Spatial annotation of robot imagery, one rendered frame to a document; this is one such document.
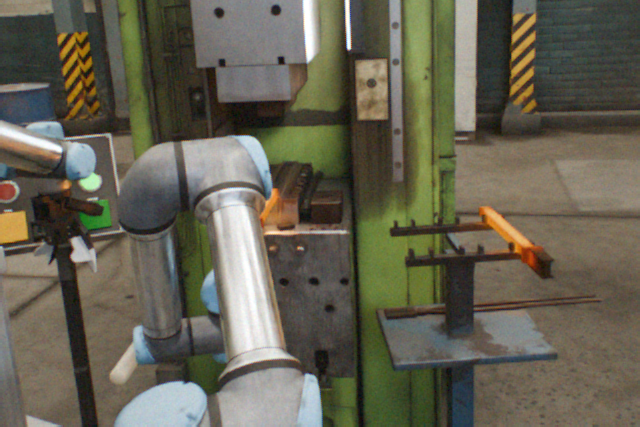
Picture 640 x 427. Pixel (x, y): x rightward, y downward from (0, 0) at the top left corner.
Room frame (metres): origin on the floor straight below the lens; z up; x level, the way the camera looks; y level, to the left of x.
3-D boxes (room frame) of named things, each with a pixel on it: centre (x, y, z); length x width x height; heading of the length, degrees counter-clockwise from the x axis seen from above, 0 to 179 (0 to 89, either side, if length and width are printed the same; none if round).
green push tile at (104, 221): (1.69, 0.60, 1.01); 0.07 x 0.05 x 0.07; 109
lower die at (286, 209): (2.02, 0.15, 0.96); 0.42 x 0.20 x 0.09; 174
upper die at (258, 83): (2.02, 0.15, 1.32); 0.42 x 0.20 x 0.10; 174
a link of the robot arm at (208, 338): (1.23, 0.22, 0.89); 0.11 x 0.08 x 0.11; 104
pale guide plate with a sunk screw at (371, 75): (1.91, -0.16, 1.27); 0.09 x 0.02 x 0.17; 84
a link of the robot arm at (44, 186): (1.49, 0.61, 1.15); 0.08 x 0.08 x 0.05
